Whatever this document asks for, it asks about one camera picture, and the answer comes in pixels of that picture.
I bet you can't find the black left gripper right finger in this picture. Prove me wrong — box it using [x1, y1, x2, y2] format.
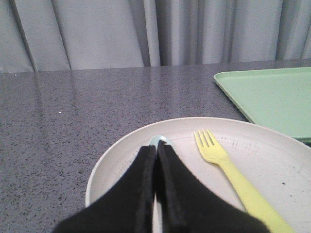
[156, 141, 268, 233]

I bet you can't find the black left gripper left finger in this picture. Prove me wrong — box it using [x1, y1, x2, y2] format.
[53, 146, 156, 233]

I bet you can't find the yellow plastic fork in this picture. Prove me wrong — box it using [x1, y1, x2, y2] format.
[194, 129, 294, 233]

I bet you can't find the white round plate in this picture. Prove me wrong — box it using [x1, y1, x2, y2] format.
[86, 117, 311, 233]

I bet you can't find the light blue plastic spoon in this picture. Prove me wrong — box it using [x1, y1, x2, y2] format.
[148, 135, 174, 233]

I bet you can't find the green rectangular tray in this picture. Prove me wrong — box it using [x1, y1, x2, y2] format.
[214, 67, 311, 144]

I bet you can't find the grey curtain backdrop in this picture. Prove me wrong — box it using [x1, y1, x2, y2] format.
[0, 0, 311, 73]

